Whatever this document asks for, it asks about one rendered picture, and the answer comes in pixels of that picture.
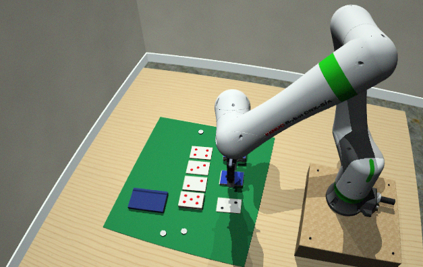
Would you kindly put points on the blue rectangular card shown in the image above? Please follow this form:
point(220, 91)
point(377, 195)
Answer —
point(239, 177)

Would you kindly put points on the green card table mat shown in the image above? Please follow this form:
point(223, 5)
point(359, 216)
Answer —
point(161, 165)

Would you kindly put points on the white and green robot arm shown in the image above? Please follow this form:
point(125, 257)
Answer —
point(342, 79)

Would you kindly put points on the blue rectangular block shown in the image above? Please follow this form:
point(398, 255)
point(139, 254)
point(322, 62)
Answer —
point(148, 200)

